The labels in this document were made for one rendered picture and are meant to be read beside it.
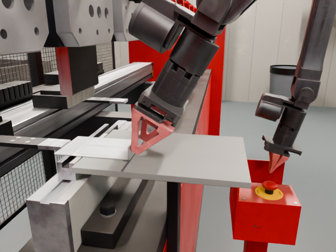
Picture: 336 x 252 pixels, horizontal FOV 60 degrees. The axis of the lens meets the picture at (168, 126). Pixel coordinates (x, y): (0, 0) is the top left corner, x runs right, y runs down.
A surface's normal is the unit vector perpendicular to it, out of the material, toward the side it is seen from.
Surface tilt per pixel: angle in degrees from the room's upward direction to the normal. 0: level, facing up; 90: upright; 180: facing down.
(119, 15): 90
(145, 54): 90
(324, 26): 89
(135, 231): 0
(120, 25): 90
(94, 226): 0
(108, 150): 0
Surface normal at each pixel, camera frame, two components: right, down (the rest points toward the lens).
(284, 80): -0.51, 0.34
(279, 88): -0.69, 0.30
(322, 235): 0.00, -0.95
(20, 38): 0.98, 0.06
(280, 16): -0.27, 0.30
